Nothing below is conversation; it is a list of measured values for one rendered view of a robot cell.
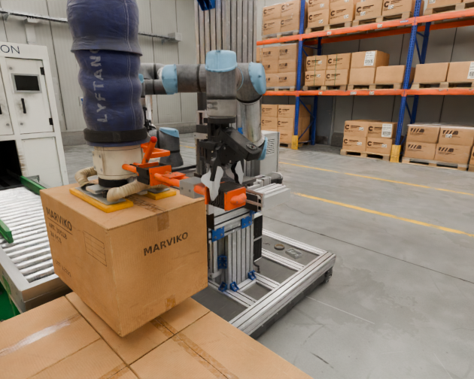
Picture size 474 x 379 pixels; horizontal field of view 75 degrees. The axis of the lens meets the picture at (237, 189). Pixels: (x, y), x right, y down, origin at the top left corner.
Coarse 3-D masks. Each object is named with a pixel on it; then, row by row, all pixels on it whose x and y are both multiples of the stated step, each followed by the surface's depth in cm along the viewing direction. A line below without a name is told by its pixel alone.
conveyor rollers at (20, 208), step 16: (0, 192) 309; (16, 192) 305; (32, 192) 307; (0, 208) 260; (16, 208) 261; (32, 208) 261; (16, 224) 231; (32, 224) 231; (0, 240) 203; (16, 240) 203; (32, 240) 208; (48, 240) 207; (16, 256) 187; (32, 256) 185; (48, 256) 184; (32, 272) 170; (48, 272) 168
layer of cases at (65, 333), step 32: (32, 320) 131; (64, 320) 131; (96, 320) 131; (160, 320) 131; (192, 320) 131; (224, 320) 131; (0, 352) 115; (32, 352) 115; (64, 352) 115; (96, 352) 115; (128, 352) 115; (160, 352) 115; (192, 352) 115; (224, 352) 115; (256, 352) 115
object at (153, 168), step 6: (150, 162) 108; (156, 162) 110; (138, 168) 103; (144, 168) 101; (150, 168) 100; (156, 168) 101; (162, 168) 103; (168, 168) 105; (138, 174) 106; (144, 174) 102; (150, 174) 100; (138, 180) 105; (144, 180) 102; (150, 180) 101; (156, 180) 102
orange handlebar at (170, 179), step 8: (160, 152) 139; (168, 152) 142; (128, 168) 112; (160, 176) 99; (168, 176) 96; (176, 176) 96; (184, 176) 98; (168, 184) 97; (176, 184) 93; (200, 192) 86; (232, 200) 78; (240, 200) 78
